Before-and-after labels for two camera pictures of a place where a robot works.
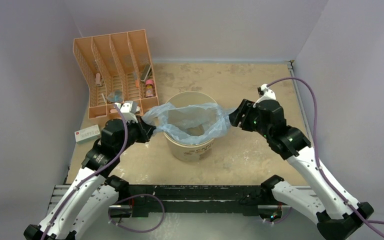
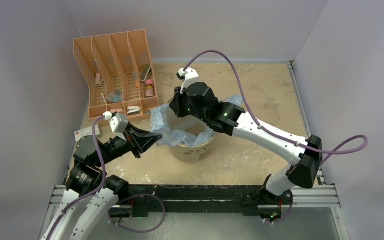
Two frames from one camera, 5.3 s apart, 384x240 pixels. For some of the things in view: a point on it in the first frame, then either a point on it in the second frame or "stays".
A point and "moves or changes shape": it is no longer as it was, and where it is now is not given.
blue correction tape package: (116, 96) stays
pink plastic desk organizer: (116, 62) stays
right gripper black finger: (241, 114) to (180, 103)
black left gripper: (145, 130) to (138, 140)
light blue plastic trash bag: (190, 124) moves or changes shape
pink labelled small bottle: (149, 88) stays
